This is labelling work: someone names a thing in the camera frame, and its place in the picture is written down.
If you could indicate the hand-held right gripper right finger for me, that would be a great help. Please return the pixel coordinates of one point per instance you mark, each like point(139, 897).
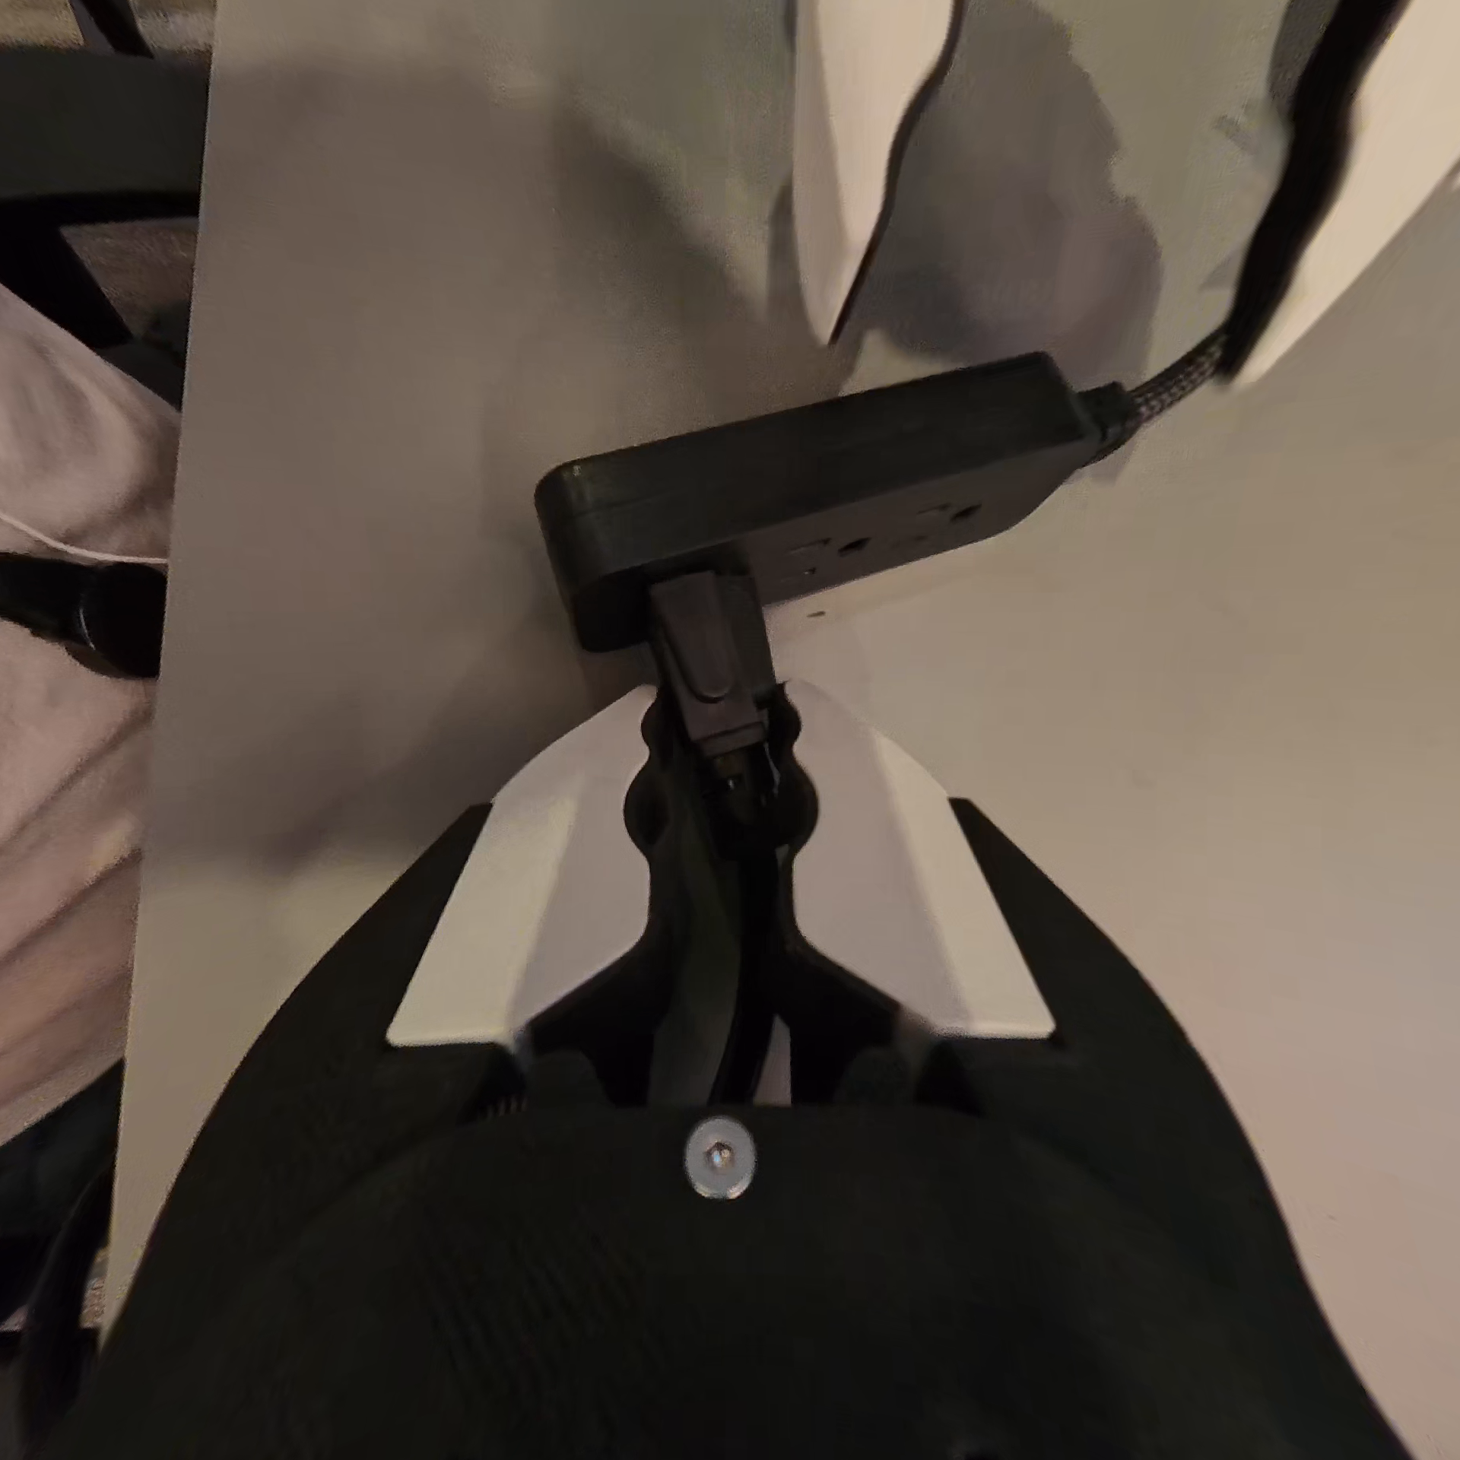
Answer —
point(912, 901)

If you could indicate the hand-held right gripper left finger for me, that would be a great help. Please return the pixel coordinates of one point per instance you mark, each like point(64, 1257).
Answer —
point(525, 901)

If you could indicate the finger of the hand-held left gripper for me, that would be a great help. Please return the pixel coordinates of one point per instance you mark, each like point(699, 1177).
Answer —
point(1390, 113)
point(850, 138)

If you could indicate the black power strip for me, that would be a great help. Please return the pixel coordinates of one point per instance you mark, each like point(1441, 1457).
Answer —
point(798, 456)

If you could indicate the person's pale shirt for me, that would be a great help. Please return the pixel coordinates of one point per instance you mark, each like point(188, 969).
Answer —
point(68, 456)

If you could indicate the dark furniture frame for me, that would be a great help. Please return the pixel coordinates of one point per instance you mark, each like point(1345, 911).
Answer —
point(103, 126)

